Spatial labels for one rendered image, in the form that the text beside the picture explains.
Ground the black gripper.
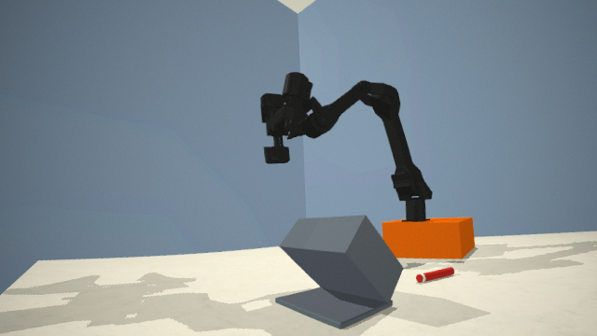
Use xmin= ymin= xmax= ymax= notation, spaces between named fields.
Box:
xmin=260 ymin=93 xmax=290 ymax=164

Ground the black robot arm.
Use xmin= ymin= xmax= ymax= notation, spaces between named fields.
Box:
xmin=274 ymin=72 xmax=433 ymax=222

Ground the red peg with white band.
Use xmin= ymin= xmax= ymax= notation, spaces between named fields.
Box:
xmin=416 ymin=267 xmax=454 ymax=283

